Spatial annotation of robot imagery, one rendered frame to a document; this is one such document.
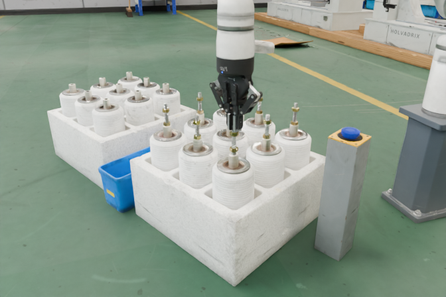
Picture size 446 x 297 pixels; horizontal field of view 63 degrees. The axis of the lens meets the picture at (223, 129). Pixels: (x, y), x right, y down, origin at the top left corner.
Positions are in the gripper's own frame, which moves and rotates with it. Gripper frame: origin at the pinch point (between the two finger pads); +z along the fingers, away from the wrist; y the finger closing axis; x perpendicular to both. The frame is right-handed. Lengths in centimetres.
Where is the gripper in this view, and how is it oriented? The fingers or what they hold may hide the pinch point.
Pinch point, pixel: (234, 121)
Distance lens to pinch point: 77.5
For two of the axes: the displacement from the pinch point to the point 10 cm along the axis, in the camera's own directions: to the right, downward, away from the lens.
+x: 6.9, -2.9, 6.6
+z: 0.0, 9.2, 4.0
